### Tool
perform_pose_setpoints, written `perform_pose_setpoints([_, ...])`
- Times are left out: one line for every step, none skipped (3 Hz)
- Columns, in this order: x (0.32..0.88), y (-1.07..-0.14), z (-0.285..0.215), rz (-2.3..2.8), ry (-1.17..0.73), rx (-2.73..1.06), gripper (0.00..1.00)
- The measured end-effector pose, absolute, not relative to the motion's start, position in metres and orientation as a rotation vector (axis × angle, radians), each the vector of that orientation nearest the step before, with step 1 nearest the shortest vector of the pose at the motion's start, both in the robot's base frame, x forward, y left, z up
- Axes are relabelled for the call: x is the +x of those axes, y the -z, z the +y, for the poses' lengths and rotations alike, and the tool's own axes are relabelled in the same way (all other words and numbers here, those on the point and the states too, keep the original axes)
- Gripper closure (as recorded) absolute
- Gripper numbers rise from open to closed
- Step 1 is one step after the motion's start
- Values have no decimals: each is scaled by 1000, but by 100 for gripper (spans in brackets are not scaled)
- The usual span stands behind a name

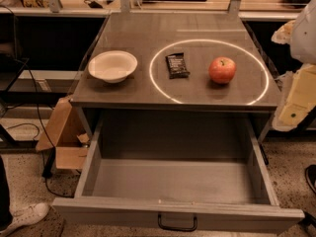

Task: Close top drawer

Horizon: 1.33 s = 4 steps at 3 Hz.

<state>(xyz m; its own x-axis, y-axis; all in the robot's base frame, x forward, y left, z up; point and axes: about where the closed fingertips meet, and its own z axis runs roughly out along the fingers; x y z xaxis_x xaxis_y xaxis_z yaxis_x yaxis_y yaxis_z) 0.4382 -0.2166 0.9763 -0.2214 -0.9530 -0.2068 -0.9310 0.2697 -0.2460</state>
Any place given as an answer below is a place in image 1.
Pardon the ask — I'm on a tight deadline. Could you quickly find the grey top drawer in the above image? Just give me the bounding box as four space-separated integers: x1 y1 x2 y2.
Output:
53 110 304 234

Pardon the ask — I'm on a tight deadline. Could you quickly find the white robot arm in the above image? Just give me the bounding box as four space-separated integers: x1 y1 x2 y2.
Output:
272 0 316 64

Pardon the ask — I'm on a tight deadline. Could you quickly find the black snack bar wrapper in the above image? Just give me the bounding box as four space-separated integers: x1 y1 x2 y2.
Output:
165 52 190 79

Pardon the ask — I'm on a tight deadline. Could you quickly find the white bowl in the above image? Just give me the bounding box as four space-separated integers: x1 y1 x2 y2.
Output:
88 50 138 83

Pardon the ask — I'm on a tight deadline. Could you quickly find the red apple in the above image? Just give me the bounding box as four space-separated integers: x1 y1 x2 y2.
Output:
208 56 237 84

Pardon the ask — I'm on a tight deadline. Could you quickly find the brown cardboard box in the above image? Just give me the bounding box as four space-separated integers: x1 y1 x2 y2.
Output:
36 97 90 170

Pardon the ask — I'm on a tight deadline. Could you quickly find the white sneaker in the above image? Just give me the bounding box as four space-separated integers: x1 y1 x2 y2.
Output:
0 202 49 237

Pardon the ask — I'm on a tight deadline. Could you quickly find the dark trouser leg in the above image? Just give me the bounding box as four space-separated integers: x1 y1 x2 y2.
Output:
0 156 13 231

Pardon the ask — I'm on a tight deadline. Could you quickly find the black top drawer handle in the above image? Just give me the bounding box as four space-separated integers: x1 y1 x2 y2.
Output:
157 213 198 232

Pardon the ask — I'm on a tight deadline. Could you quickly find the black floor cable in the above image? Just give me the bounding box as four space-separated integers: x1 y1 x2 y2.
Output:
0 57 77 199

